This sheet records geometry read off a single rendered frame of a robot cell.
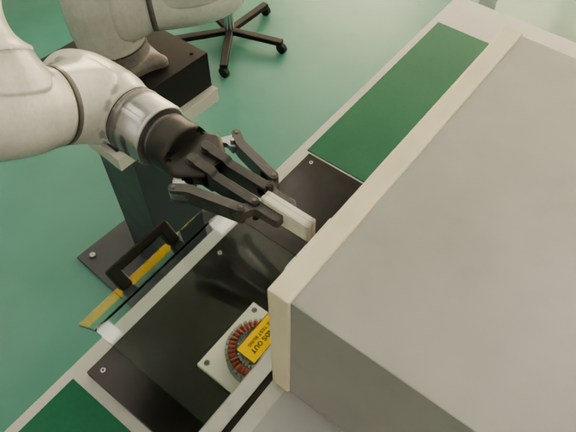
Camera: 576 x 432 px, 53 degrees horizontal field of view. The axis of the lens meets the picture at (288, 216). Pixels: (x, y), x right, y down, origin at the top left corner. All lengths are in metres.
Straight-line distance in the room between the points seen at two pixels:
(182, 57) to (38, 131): 0.75
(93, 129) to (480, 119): 0.47
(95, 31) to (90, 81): 0.56
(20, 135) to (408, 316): 0.47
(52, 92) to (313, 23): 2.34
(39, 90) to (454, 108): 0.45
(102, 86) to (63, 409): 0.57
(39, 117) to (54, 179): 1.71
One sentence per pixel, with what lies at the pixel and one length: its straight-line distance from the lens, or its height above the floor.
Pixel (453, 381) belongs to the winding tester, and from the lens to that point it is 0.45.
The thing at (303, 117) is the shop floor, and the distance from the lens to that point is 2.48.
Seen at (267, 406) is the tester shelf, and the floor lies 1.11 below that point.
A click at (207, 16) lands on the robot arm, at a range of 1.33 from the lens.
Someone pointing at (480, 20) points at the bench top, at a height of 0.75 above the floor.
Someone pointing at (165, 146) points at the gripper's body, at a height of 1.21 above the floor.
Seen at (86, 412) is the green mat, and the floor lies 0.75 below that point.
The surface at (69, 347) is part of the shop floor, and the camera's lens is 2.00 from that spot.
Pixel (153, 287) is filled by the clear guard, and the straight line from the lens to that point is 0.77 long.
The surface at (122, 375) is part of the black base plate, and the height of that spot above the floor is 0.77.
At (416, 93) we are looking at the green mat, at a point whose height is 0.75.
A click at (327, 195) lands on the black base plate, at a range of 1.22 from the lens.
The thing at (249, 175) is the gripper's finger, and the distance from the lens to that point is 0.70.
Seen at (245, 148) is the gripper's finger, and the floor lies 1.19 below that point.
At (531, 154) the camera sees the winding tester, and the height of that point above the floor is 1.32.
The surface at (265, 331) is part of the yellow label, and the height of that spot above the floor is 1.07.
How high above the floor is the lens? 1.72
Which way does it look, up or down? 54 degrees down
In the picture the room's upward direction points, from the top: straight up
